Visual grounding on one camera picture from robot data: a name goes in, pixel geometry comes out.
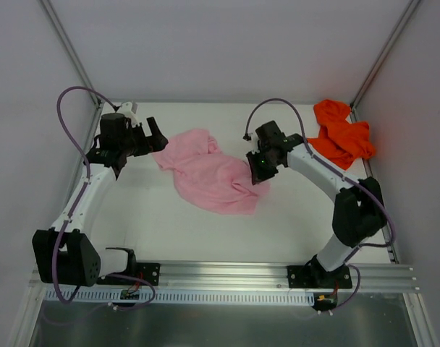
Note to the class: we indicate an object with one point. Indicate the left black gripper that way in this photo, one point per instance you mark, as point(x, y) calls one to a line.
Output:
point(144, 136)

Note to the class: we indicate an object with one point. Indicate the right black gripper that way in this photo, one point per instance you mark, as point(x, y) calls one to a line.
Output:
point(260, 166)

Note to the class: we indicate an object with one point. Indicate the pink t shirt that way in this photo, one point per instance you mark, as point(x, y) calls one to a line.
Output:
point(207, 178)

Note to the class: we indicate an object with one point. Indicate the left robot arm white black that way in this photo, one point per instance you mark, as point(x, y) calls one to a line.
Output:
point(64, 253)

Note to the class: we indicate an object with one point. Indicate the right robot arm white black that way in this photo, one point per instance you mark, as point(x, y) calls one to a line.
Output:
point(357, 213)

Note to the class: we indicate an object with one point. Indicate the orange t shirt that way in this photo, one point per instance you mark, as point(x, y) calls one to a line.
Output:
point(338, 140)

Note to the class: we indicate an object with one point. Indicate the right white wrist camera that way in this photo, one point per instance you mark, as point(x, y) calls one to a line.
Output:
point(253, 142)

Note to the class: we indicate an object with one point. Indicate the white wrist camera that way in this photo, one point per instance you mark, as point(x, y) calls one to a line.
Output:
point(253, 142)
point(129, 109)

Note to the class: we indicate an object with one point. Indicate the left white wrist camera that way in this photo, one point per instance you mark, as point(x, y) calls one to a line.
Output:
point(129, 109)

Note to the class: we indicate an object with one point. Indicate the right aluminium frame post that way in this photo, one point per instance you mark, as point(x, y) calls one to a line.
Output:
point(401, 24)

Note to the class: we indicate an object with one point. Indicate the aluminium frame post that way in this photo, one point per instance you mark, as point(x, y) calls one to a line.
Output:
point(52, 16)
point(401, 24)

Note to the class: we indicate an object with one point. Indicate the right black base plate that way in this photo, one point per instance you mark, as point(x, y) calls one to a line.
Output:
point(300, 276)

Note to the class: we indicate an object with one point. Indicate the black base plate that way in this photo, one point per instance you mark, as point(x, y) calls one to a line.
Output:
point(148, 271)
point(300, 276)

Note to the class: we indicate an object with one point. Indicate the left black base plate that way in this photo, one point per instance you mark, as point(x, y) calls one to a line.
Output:
point(148, 271)

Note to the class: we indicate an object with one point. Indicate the aluminium mounting rail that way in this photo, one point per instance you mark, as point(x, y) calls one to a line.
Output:
point(242, 276)

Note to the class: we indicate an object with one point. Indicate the white slotted cable duct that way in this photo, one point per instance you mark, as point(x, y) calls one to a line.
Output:
point(184, 296)

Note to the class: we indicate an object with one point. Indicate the left aluminium frame post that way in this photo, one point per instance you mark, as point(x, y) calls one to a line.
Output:
point(52, 16)

